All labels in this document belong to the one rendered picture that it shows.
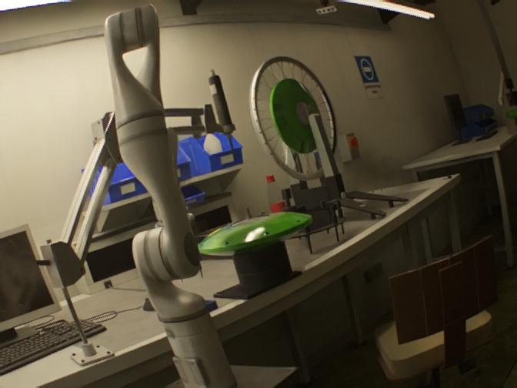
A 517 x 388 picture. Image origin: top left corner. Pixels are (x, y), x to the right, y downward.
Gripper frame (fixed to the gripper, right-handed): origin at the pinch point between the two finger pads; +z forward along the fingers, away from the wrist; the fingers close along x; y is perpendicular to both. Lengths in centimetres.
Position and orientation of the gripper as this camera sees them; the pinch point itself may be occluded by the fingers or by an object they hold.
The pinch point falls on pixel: (192, 279)
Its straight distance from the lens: 134.1
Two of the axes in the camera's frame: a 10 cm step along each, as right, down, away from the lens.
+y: -2.8, -4.6, 8.5
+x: -9.5, 2.7, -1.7
